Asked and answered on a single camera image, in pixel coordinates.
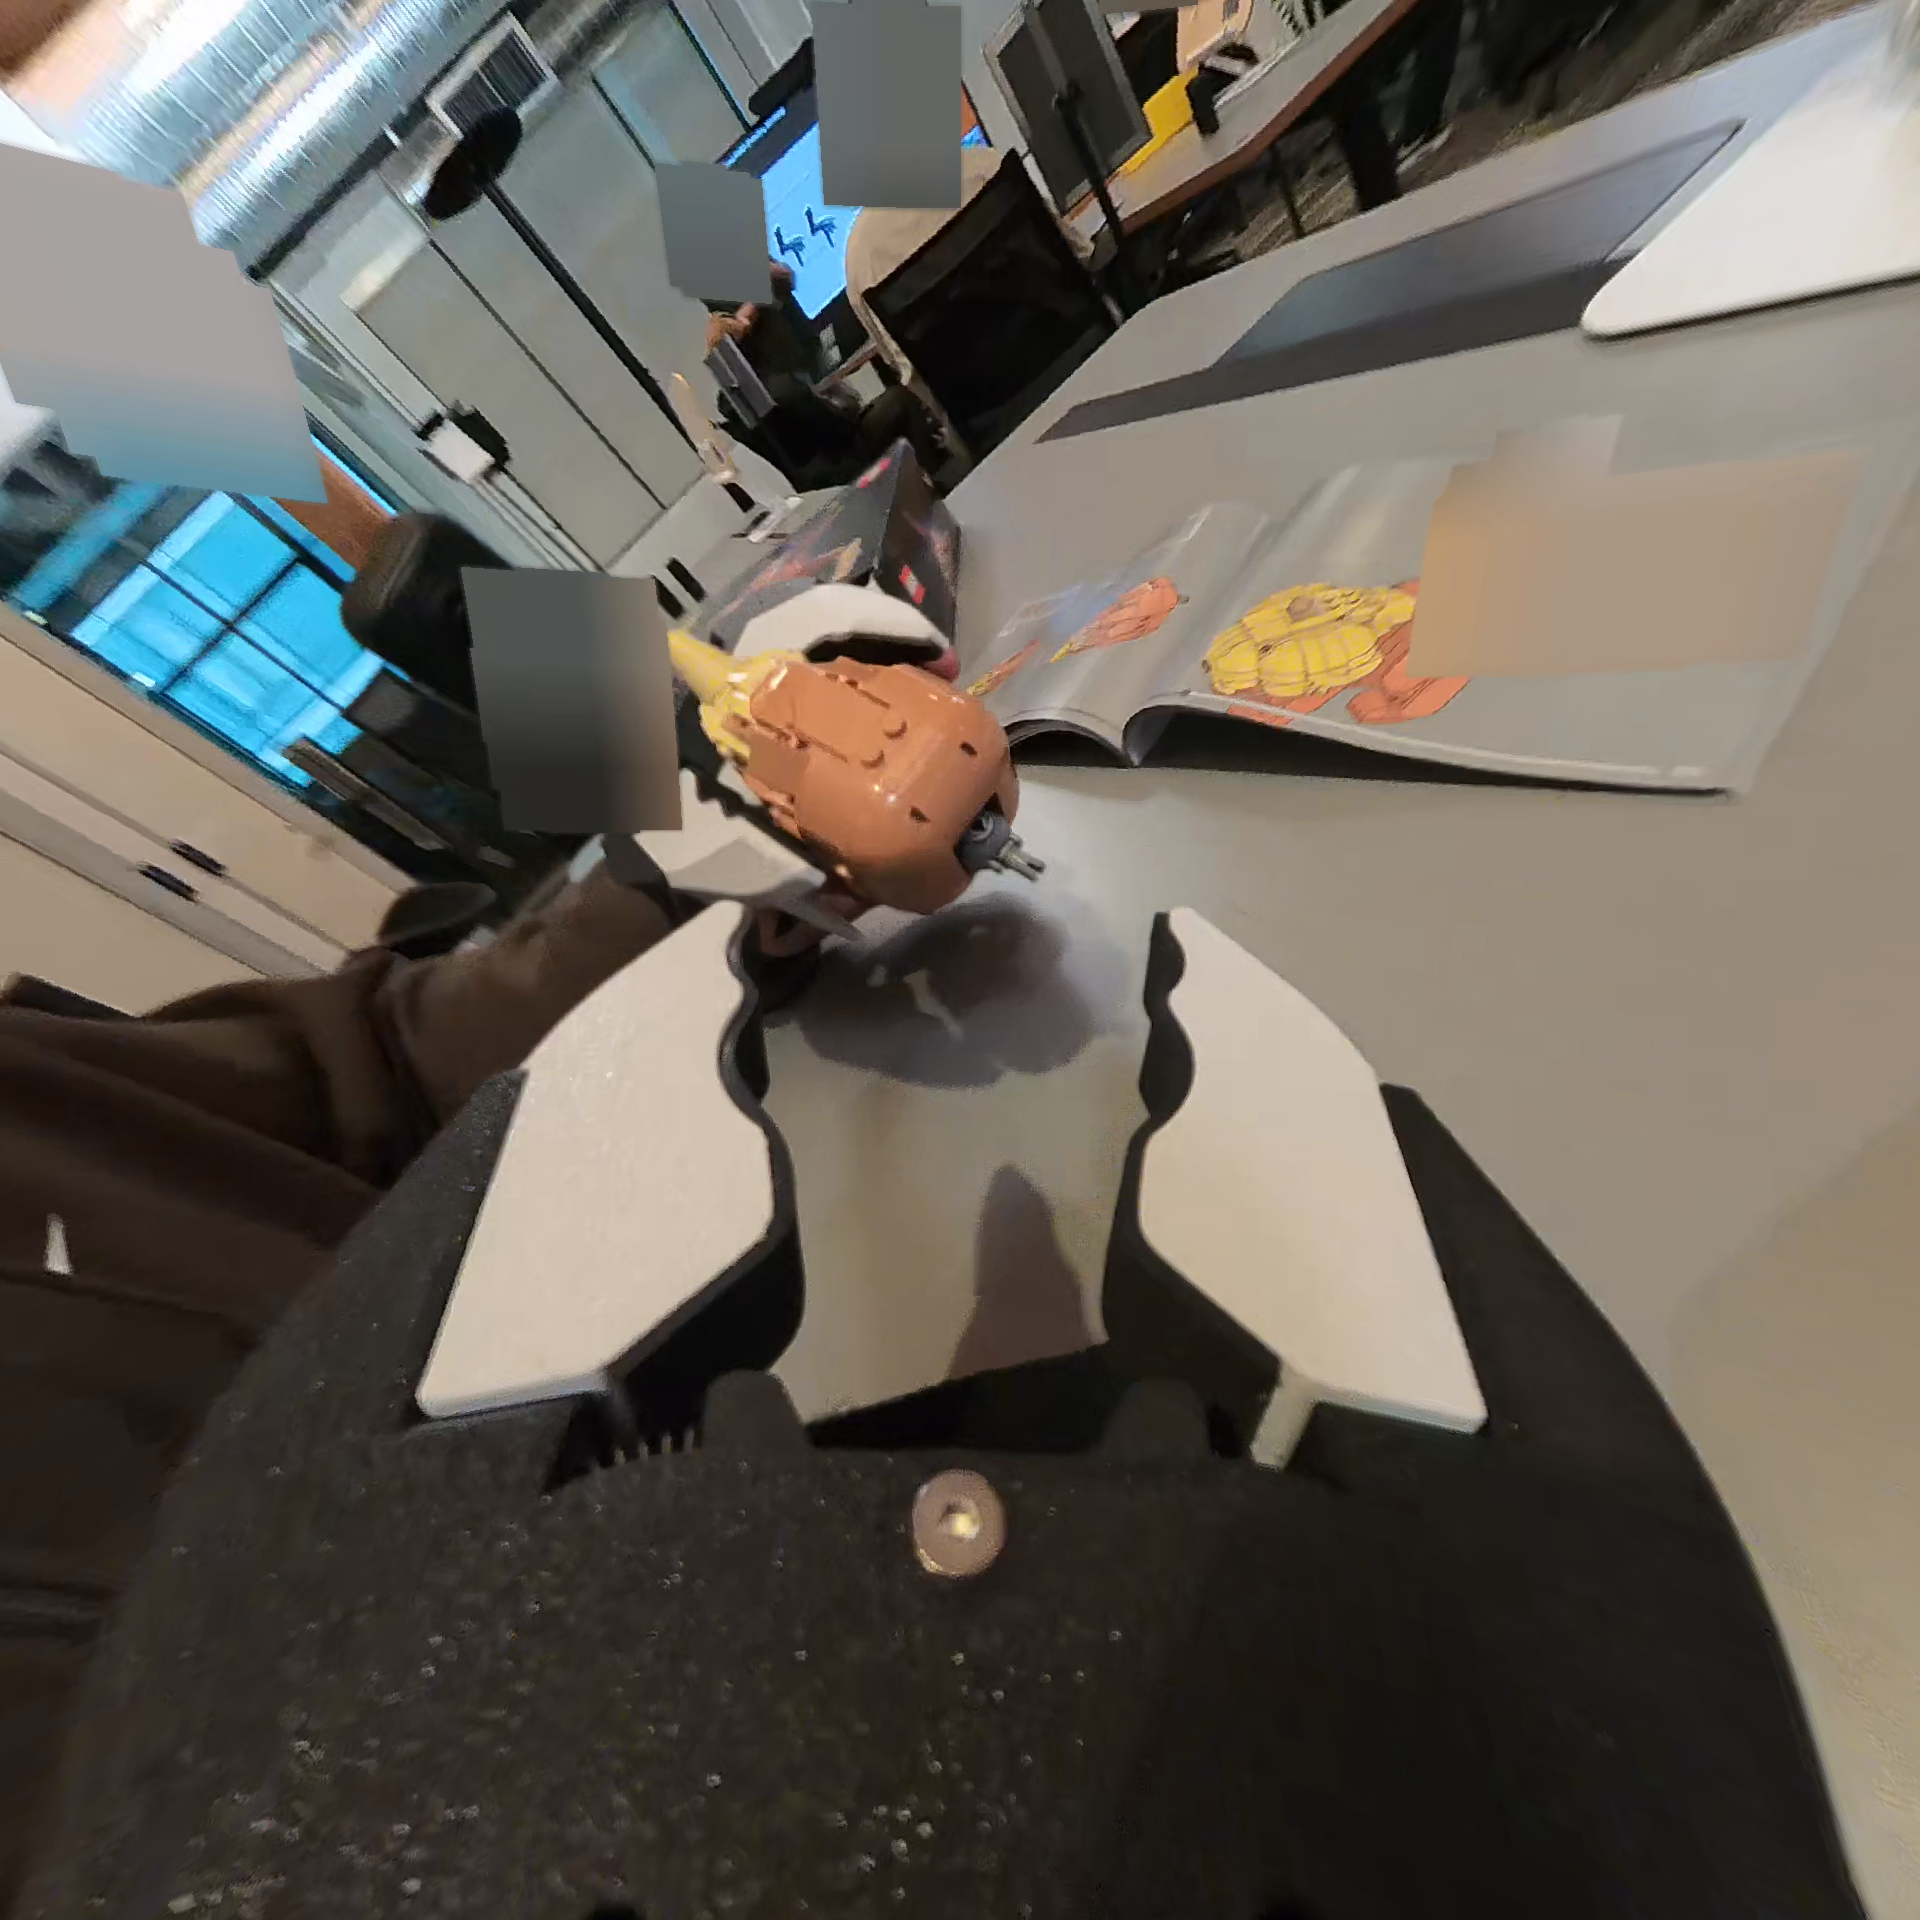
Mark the black office chair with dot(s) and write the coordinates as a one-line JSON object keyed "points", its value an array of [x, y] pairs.
{"points": [[991, 317]]}

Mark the silver ventilation duct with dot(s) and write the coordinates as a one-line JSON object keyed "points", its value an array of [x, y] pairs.
{"points": [[224, 76]]}

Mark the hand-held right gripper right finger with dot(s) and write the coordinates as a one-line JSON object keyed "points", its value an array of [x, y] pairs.
{"points": [[1306, 1215]]}

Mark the orange brick claw model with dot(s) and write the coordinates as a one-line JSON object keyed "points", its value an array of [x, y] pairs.
{"points": [[870, 765]]}

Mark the person's left hand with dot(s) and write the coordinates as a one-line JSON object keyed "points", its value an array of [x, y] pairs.
{"points": [[795, 931]]}

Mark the white low cabinet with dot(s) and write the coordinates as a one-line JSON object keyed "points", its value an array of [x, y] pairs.
{"points": [[150, 811]]}

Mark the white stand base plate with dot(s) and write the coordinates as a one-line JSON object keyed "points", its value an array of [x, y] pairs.
{"points": [[1757, 255]]}

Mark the wood-edged office table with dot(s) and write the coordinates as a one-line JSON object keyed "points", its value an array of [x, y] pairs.
{"points": [[1277, 89]]}

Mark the grey desk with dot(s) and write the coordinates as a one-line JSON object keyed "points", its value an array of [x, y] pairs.
{"points": [[1501, 974]]}

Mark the grey instruction booklet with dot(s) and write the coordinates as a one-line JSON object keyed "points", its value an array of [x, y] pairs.
{"points": [[1501, 720]]}

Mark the printed cardboard toy box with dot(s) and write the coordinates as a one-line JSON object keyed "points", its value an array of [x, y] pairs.
{"points": [[840, 541]]}

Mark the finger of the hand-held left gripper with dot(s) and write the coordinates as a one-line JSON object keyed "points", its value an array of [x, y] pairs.
{"points": [[840, 616], [721, 863]]}

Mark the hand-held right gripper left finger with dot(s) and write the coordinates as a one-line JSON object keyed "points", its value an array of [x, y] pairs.
{"points": [[599, 1201]]}

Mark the dark monitor on stand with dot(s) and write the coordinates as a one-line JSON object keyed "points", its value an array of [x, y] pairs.
{"points": [[1073, 89]]}

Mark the black round floor lamp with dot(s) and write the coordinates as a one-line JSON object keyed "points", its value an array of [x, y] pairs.
{"points": [[474, 158]]}

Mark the bright monitor screen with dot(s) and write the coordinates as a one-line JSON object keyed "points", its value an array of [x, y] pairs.
{"points": [[803, 241]]}

